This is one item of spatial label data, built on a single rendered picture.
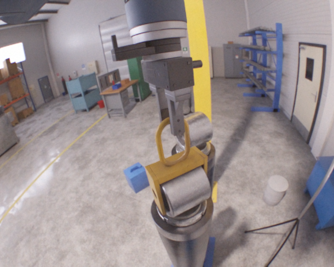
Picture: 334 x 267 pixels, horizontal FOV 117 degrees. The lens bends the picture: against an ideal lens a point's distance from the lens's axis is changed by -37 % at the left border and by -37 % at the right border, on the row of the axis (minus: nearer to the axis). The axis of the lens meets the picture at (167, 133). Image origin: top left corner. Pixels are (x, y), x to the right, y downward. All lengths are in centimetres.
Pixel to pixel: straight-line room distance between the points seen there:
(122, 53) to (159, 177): 27
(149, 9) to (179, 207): 42
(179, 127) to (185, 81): 10
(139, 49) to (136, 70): 604
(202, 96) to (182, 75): 130
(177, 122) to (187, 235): 35
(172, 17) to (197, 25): 122
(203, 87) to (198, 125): 90
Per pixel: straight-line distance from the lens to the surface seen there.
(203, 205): 54
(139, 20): 28
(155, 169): 41
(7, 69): 1272
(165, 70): 26
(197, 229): 52
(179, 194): 41
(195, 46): 149
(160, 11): 27
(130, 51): 27
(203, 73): 151
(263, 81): 638
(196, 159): 42
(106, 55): 1157
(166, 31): 27
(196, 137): 66
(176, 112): 31
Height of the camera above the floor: 194
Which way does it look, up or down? 30 degrees down
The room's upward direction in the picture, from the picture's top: 9 degrees counter-clockwise
